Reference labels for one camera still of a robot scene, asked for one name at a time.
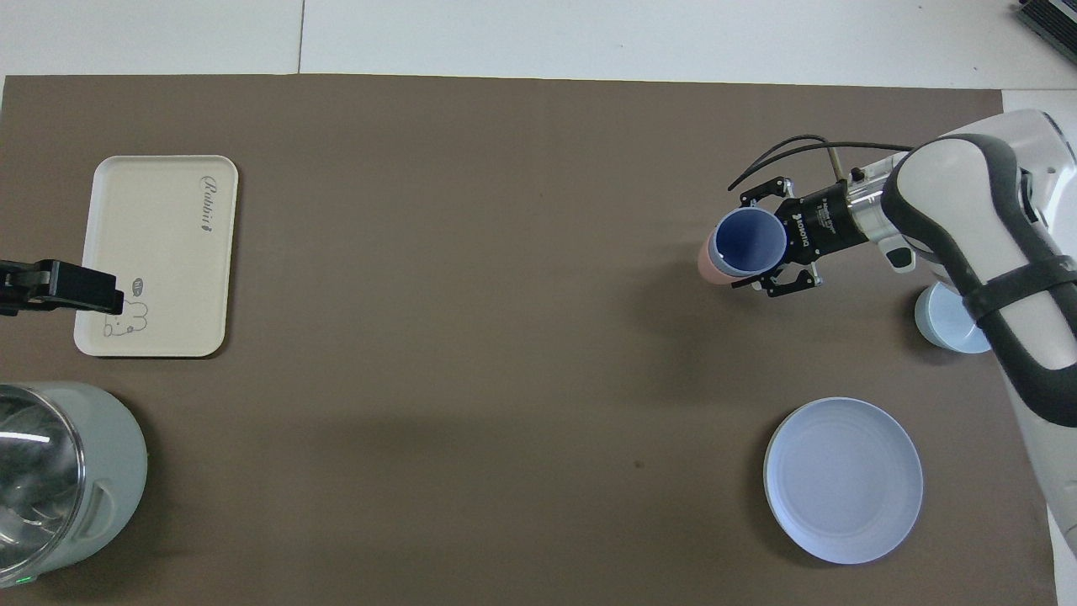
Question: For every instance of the pale green steel-lined cooker pot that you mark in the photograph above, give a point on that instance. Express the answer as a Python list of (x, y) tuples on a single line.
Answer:
[(101, 454)]

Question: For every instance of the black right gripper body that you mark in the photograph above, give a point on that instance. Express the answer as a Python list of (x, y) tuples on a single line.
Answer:
[(823, 223)]

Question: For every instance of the pink plastic cup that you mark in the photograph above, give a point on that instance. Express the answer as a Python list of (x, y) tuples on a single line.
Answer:
[(705, 268)]

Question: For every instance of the brown table mat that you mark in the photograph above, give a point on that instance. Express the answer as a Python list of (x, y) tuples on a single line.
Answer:
[(505, 337)]

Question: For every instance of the cream rabbit print tray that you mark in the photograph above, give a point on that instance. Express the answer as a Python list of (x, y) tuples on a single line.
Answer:
[(156, 227)]

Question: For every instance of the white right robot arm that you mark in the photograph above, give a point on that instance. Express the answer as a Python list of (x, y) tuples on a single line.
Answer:
[(1010, 252)]

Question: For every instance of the pale blue round plate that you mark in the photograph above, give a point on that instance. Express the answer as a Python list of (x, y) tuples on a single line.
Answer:
[(843, 480)]

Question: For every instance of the light blue bowl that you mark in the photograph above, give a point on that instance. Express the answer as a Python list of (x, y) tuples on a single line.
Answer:
[(947, 324)]

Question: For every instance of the dark grey ribbed device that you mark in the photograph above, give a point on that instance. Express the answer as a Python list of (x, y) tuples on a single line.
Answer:
[(1052, 17)]

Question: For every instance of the blue plastic cup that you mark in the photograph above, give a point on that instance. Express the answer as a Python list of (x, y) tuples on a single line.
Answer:
[(747, 242)]

